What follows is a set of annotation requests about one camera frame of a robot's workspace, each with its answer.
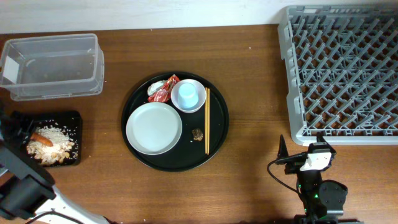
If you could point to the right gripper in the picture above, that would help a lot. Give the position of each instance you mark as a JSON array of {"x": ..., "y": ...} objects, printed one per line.
[{"x": 294, "y": 165}]

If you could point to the brown walnut shell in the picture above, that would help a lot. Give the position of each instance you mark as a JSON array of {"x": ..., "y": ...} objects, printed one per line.
[{"x": 197, "y": 134}]

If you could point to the grey round plate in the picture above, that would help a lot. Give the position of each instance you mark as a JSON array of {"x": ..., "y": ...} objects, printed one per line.
[{"x": 153, "y": 128}]

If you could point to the white tissue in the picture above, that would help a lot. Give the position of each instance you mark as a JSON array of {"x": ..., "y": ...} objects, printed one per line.
[{"x": 154, "y": 87}]

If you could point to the rice and peanut shell scraps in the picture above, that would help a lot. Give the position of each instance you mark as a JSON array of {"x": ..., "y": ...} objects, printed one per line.
[{"x": 64, "y": 150}]

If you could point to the orange carrot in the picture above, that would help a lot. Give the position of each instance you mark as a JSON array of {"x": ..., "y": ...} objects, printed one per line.
[{"x": 41, "y": 139}]

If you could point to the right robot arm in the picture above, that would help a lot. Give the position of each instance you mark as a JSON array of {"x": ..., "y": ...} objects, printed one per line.
[{"x": 322, "y": 200}]

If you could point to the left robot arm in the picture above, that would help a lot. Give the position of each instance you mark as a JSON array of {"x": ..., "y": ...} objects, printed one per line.
[{"x": 28, "y": 191}]

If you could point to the grey dishwasher rack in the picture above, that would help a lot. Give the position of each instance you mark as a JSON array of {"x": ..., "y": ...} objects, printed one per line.
[{"x": 341, "y": 64}]

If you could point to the black rectangular waste tray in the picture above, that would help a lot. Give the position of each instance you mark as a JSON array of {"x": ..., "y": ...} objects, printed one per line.
[{"x": 69, "y": 121}]

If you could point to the wooden chopstick right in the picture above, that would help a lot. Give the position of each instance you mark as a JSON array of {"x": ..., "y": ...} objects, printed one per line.
[{"x": 207, "y": 121}]

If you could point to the wooden chopstick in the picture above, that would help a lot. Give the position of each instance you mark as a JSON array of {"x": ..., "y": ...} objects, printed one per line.
[
  {"x": 205, "y": 124},
  {"x": 207, "y": 121}
]

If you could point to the wooden chopstick left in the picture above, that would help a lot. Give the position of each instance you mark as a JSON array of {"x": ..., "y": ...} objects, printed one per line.
[{"x": 205, "y": 124}]

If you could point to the round black serving tray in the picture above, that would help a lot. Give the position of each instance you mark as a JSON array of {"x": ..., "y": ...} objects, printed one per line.
[{"x": 186, "y": 154}]

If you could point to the pink bowl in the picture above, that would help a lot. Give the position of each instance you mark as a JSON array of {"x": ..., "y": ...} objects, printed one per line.
[{"x": 201, "y": 95}]

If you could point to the light blue cup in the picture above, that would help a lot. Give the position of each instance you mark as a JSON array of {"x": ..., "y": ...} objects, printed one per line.
[{"x": 187, "y": 96}]

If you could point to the red snack wrapper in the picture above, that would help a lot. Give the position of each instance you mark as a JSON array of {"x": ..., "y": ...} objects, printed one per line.
[{"x": 164, "y": 94}]

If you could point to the clear plastic bin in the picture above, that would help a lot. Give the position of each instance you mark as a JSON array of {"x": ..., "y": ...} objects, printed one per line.
[{"x": 48, "y": 67}]

